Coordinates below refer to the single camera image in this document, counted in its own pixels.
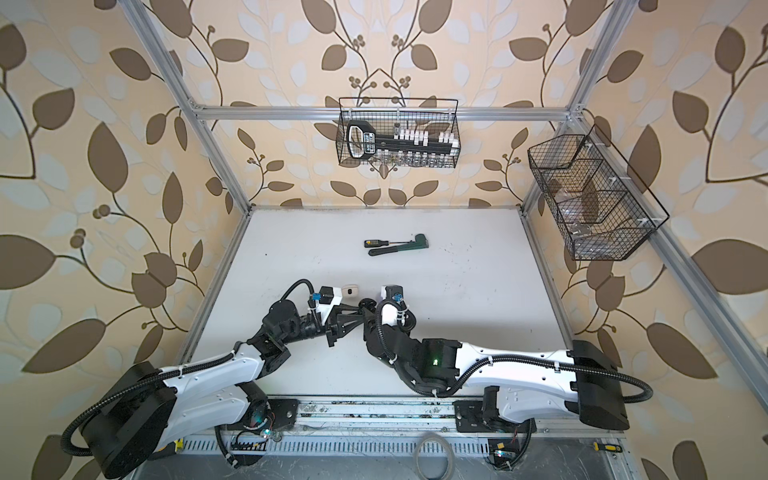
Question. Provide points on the side wire basket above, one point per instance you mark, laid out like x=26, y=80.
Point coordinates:
x=603, y=211

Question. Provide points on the black round earbud case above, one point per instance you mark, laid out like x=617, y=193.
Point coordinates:
x=367, y=312

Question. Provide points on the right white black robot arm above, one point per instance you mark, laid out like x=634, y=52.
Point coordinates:
x=581, y=381

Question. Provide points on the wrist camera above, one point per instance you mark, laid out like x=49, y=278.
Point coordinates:
x=393, y=311
x=322, y=302

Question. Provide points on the black tool set in basket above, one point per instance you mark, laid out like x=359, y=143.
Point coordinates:
x=364, y=142

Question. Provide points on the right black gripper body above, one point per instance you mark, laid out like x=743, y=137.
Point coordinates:
x=371, y=331

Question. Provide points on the white earbud charging case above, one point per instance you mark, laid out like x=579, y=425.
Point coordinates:
x=350, y=291

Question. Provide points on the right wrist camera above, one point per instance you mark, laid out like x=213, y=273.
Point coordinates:
x=393, y=311

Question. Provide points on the small yellow black screwdriver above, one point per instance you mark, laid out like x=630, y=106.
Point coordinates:
x=608, y=447

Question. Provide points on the back wire basket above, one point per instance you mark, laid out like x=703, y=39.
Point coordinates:
x=431, y=113

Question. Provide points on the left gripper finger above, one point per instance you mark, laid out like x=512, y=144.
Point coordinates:
x=339, y=328
x=347, y=313

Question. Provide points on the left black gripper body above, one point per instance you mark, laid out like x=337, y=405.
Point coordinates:
x=306, y=328

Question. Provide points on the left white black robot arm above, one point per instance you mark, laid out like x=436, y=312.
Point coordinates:
x=149, y=408

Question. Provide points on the green handled tool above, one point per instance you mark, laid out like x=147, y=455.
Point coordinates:
x=419, y=242

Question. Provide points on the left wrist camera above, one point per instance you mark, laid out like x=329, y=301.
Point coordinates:
x=322, y=302

